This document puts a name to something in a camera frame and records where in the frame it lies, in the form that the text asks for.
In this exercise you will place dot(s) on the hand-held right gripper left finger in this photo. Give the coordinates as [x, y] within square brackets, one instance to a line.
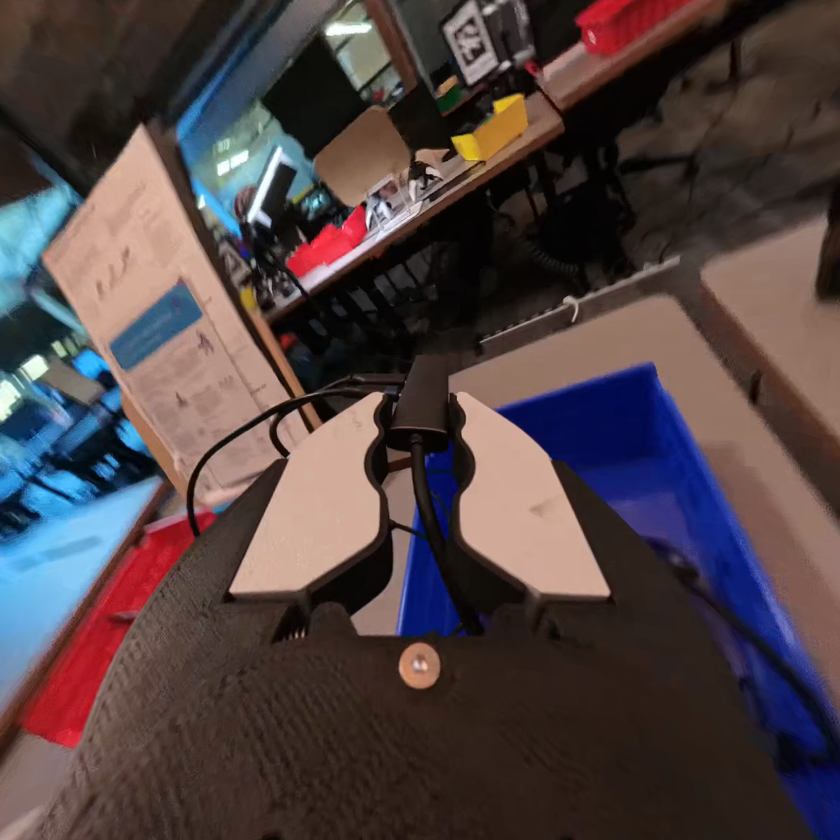
[308, 512]

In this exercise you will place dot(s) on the white instruction sheet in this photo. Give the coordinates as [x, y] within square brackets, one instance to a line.
[118, 223]

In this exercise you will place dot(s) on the red slotted basket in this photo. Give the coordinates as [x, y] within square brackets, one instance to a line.
[623, 23]

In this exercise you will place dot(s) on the red plastic bin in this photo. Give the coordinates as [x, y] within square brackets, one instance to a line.
[98, 630]

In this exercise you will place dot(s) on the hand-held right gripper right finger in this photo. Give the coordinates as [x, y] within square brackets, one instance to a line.
[525, 518]

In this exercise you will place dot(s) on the grey USB hub dark print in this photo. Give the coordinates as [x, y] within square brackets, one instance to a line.
[420, 400]

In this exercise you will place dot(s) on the neighbouring wooden table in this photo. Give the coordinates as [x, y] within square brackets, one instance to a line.
[459, 170]

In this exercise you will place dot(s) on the yellow plastic bin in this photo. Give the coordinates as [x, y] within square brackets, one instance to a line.
[492, 134]

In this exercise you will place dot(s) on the wooden document stand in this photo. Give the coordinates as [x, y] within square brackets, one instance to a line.
[275, 354]

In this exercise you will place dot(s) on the grey adjoining table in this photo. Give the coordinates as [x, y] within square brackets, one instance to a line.
[768, 308]

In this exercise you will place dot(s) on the blue plastic bin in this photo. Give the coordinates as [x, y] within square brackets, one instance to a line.
[623, 446]

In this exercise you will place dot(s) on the blue header exercise sheet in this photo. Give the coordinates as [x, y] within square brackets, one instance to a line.
[157, 325]

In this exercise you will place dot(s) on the clear acrylic holder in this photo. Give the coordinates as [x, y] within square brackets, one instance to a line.
[394, 190]

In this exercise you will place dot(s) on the black framed marker sign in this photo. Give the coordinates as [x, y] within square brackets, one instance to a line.
[469, 39]

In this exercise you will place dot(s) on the grey desk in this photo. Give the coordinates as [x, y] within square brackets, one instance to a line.
[630, 328]

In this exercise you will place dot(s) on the red bin on neighbouring table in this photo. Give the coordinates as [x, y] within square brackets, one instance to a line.
[328, 246]

